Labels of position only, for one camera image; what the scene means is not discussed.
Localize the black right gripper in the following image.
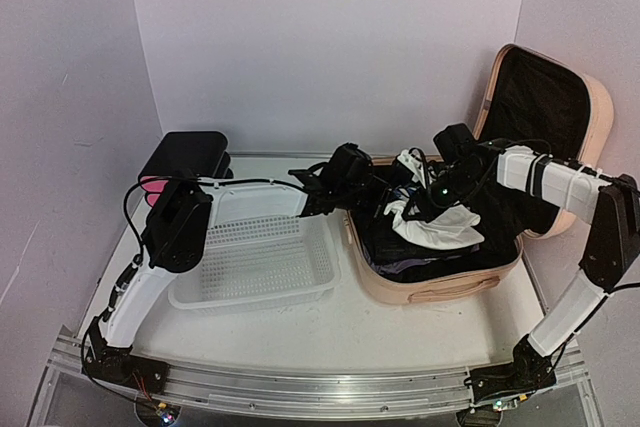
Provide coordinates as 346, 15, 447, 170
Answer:
402, 166, 485, 225

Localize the pink hard-shell suitcase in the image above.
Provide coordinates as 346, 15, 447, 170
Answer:
347, 44, 614, 305

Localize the white t-shirt blue print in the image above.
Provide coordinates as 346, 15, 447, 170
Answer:
384, 200, 485, 250

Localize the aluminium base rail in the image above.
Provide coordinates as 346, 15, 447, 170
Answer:
28, 329, 603, 426

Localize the black folded garment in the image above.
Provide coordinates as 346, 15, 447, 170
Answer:
359, 166, 519, 286

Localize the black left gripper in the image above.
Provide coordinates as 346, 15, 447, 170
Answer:
338, 175, 401, 230

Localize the black pink drawer organizer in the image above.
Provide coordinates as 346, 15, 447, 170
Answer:
138, 131, 234, 208

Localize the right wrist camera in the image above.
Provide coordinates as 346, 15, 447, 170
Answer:
396, 149, 431, 187

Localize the white perforated plastic basket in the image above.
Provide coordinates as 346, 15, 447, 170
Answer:
168, 182, 341, 315

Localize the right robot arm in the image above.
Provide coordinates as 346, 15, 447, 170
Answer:
426, 124, 639, 405

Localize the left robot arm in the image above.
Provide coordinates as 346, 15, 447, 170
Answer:
84, 143, 375, 384

